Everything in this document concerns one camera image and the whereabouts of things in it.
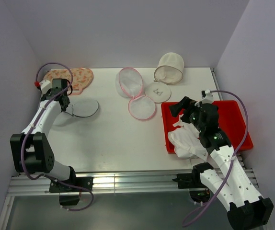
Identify pink-trimmed white mesh laundry bag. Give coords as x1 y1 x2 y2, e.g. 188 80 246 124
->
115 67 156 120

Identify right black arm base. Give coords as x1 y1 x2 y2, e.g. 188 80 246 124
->
172 173 210 203

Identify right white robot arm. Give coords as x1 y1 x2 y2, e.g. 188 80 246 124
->
169 97 274 230

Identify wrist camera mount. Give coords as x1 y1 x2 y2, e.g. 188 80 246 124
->
34 80 52 94
195 90 214 107

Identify red plastic tray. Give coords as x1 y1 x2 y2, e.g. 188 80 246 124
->
161 100 246 154

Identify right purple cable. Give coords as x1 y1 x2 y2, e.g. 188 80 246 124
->
182 90 249 228

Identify white bra in tray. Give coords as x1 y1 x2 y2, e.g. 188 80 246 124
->
168 127 208 161

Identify beige mesh laundry bag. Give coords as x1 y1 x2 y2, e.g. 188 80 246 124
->
144 51 184 104

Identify purple cable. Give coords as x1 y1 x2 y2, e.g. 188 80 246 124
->
182 90 249 228
19 62 94 212

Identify grey-trimmed white mesh laundry bag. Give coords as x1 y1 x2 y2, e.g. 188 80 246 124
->
53 98 100 127

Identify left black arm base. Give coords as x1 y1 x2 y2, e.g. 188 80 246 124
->
49 177 94 207

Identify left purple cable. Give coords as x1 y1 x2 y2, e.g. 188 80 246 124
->
19 62 94 212

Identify aluminium mounting rail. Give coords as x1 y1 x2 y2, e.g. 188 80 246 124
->
6 170 191 196

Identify orange floral laundry bag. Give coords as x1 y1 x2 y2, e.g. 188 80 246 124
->
43 68 94 95

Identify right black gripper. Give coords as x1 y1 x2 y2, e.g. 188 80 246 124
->
169 96 205 132

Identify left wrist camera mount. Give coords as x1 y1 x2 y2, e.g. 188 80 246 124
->
34 80 52 94

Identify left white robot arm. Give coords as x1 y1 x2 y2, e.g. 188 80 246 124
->
10 79 78 191

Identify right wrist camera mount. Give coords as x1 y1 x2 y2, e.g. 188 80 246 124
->
195 90 214 107

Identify white bra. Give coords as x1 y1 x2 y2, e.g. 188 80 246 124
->
173 114 199 137
168 127 208 161

